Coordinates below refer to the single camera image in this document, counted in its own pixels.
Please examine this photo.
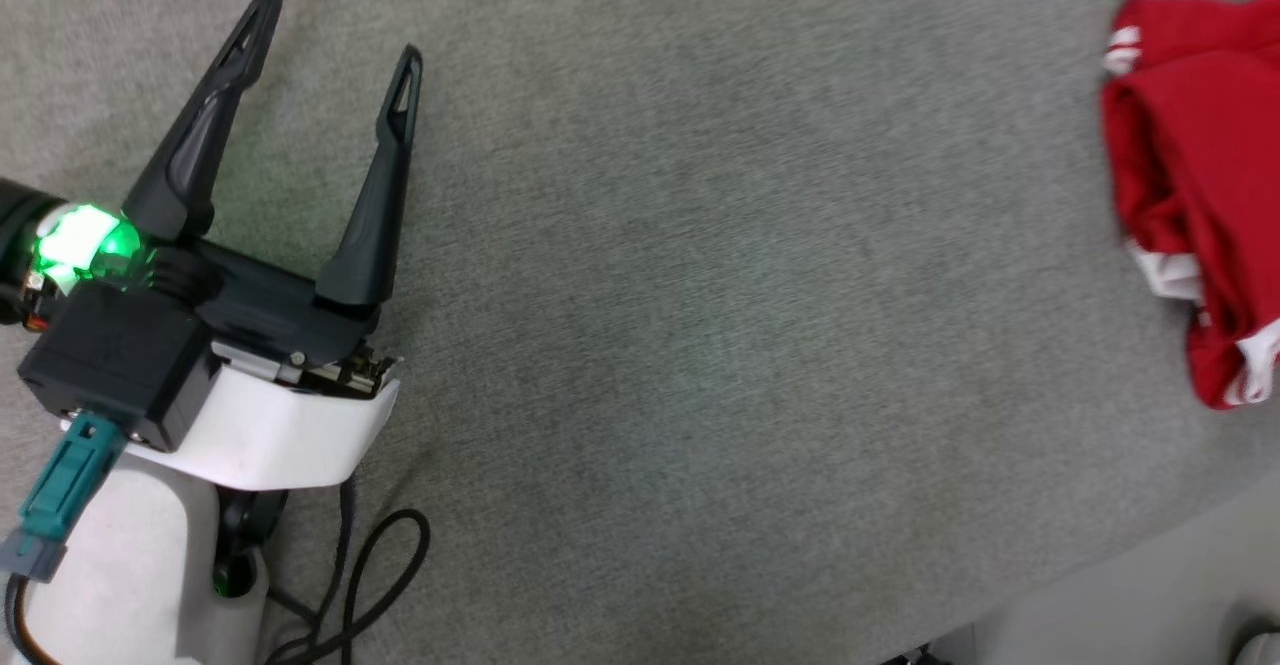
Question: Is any black camera cable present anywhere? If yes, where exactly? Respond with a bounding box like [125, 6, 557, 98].
[0, 573, 46, 665]

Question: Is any thin black looping cable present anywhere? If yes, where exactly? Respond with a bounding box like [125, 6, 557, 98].
[262, 475, 432, 665]

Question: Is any red and white jersey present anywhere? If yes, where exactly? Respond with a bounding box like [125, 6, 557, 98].
[1099, 0, 1280, 412]

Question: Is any teal cable connector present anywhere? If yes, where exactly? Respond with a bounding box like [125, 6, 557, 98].
[0, 413, 129, 584]

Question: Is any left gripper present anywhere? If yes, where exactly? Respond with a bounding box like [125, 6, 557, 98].
[0, 0, 424, 398]

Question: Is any grey fabric sofa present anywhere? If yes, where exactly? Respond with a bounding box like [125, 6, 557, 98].
[0, 0, 1280, 665]

